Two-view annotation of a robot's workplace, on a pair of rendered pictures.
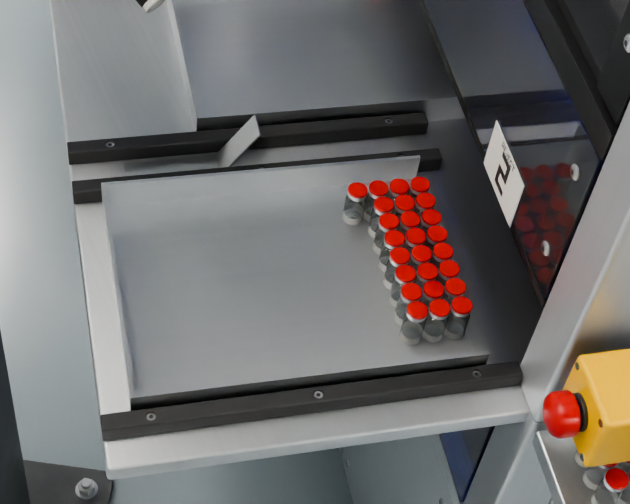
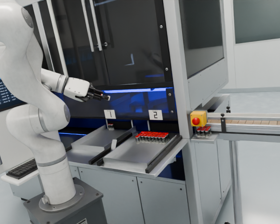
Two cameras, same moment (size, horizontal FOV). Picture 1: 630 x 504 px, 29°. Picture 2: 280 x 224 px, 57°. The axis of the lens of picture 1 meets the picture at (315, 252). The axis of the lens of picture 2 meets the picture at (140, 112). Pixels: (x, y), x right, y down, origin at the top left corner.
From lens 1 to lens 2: 0.93 m
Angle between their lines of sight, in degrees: 46
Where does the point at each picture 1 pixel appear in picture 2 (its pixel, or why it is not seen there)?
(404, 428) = (178, 148)
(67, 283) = not seen: outside the picture
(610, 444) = (204, 118)
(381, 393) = (171, 146)
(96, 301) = (121, 168)
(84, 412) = not seen: outside the picture
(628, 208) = (182, 85)
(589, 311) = (186, 107)
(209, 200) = (118, 154)
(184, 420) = (155, 162)
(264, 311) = (144, 154)
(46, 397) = not seen: outside the picture
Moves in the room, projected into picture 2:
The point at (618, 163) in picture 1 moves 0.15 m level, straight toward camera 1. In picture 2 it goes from (176, 82) to (192, 86)
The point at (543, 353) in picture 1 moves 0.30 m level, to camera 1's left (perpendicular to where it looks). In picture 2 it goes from (183, 126) to (142, 145)
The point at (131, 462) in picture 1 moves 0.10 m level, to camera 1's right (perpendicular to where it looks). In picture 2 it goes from (156, 172) to (171, 162)
